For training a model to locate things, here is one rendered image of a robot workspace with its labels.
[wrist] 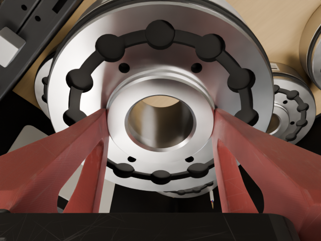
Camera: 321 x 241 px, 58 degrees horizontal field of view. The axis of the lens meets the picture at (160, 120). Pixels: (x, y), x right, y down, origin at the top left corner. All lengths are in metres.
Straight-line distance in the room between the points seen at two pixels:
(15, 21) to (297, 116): 0.26
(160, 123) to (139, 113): 0.01
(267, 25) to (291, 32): 0.02
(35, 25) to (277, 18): 0.21
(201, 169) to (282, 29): 0.18
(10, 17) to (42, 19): 0.02
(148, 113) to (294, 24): 0.19
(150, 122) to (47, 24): 0.09
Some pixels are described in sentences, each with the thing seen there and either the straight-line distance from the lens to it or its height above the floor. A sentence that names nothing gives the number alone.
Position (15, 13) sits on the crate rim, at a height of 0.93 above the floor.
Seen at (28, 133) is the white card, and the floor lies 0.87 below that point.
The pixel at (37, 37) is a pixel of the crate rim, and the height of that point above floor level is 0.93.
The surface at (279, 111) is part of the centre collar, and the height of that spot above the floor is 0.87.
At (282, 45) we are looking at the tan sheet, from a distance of 0.31.
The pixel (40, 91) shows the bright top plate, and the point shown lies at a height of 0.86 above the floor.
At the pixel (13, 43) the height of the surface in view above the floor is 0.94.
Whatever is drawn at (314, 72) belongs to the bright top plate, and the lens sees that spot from 0.30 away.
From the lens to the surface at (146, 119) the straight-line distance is 0.15.
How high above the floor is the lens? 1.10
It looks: 52 degrees down
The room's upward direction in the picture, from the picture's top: 177 degrees counter-clockwise
